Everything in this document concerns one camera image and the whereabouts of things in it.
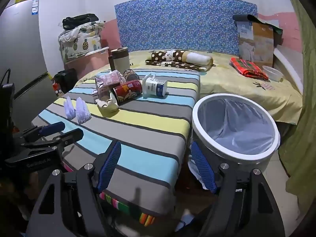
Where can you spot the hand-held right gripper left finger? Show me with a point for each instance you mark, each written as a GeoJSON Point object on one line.
{"type": "Point", "coordinates": [109, 167]}

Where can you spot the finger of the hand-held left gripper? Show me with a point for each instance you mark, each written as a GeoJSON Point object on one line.
{"type": "Point", "coordinates": [72, 135]}
{"type": "Point", "coordinates": [53, 127]}

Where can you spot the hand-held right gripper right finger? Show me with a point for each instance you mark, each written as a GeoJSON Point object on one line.
{"type": "Point", "coordinates": [203, 167]}

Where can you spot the purple foam piece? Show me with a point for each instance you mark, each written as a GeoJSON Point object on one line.
{"type": "Point", "coordinates": [69, 108]}
{"type": "Point", "coordinates": [82, 111]}

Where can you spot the white tissue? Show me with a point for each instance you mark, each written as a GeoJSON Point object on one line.
{"type": "Point", "coordinates": [107, 103]}

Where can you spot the translucent bin liner bag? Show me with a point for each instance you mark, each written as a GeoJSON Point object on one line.
{"type": "Point", "coordinates": [237, 128]}

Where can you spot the purple milk carton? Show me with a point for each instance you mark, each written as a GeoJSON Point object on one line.
{"type": "Point", "coordinates": [108, 81]}

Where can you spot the red cartoon can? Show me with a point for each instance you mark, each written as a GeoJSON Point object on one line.
{"type": "Point", "coordinates": [127, 91]}

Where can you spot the brown patterned paper cup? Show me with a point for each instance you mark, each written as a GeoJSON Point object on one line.
{"type": "Point", "coordinates": [130, 75]}

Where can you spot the rainbow striped cloth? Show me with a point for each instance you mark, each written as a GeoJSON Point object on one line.
{"type": "Point", "coordinates": [123, 203]}

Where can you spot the red toy car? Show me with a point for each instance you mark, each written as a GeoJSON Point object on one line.
{"type": "Point", "coordinates": [55, 87]}

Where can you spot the black backpack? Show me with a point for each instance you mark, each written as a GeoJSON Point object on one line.
{"type": "Point", "coordinates": [65, 80]}

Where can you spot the striped tablecloth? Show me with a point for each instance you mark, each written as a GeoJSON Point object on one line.
{"type": "Point", "coordinates": [138, 126]}

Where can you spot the pink storage box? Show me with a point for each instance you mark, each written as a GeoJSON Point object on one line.
{"type": "Point", "coordinates": [86, 64]}

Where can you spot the pineapple print storage bag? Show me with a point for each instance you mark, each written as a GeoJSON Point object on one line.
{"type": "Point", "coordinates": [81, 44]}

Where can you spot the brown and cream tumbler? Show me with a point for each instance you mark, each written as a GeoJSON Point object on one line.
{"type": "Point", "coordinates": [121, 60]}

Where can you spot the yellow bed sheet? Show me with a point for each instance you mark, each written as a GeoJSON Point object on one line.
{"type": "Point", "coordinates": [234, 84]}

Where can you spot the grey refrigerator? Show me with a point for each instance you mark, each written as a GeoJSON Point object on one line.
{"type": "Point", "coordinates": [22, 42]}

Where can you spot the red plaid cloth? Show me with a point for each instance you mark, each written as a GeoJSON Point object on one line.
{"type": "Point", "coordinates": [248, 69]}

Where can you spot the black bag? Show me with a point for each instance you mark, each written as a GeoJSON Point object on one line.
{"type": "Point", "coordinates": [79, 21]}

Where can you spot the brown polka dot blanket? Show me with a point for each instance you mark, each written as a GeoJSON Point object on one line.
{"type": "Point", "coordinates": [172, 59]}

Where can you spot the clear plastic bowl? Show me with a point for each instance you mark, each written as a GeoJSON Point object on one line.
{"type": "Point", "coordinates": [272, 74]}

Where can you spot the green curtain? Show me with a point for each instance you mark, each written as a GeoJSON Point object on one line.
{"type": "Point", "coordinates": [305, 103]}

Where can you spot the printed cardboard box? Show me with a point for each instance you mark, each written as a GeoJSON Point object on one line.
{"type": "Point", "coordinates": [256, 44]}

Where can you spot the blue floral headboard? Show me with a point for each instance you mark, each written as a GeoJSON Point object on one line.
{"type": "Point", "coordinates": [182, 24]}

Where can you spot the white bed frame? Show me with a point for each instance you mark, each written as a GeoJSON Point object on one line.
{"type": "Point", "coordinates": [290, 69]}

